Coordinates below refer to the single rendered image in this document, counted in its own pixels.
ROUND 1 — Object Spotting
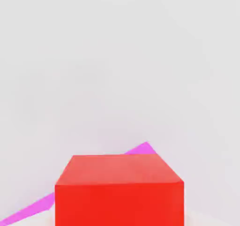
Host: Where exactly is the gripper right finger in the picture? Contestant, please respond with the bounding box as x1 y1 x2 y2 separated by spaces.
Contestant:
183 208 202 226

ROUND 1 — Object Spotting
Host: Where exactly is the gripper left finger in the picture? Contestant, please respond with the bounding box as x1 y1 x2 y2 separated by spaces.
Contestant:
5 204 56 226

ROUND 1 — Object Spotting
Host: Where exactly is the small red cube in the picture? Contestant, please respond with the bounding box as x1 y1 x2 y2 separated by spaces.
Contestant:
54 153 185 226

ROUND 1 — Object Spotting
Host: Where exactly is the large pink box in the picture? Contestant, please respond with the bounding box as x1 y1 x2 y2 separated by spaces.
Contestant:
0 141 157 226

